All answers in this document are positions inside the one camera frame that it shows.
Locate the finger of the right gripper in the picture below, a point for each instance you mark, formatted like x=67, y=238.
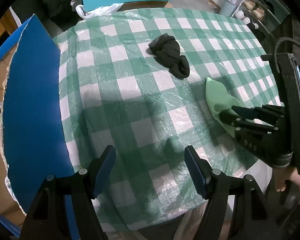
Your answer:
x=264, y=112
x=236, y=121

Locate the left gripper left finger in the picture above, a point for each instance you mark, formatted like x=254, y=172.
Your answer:
x=64, y=204

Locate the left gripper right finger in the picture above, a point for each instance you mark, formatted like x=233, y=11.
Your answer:
x=251, y=218

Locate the light green cloth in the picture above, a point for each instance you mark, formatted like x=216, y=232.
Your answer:
x=218, y=99

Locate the blue-edged cardboard box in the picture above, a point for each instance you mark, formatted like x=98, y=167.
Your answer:
x=32, y=143

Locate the shoe rack with shoes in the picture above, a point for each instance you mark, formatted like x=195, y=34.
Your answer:
x=260, y=16

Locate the black rolled sock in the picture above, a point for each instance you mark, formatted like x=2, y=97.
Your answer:
x=166, y=50

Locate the green checkered tablecloth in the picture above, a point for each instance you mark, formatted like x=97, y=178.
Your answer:
x=112, y=91

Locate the brown cardboard box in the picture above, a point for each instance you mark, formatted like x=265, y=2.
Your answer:
x=145, y=4

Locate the white plastic bag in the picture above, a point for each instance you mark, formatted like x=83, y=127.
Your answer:
x=100, y=11

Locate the dark hanging jackets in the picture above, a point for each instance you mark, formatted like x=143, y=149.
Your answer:
x=56, y=16

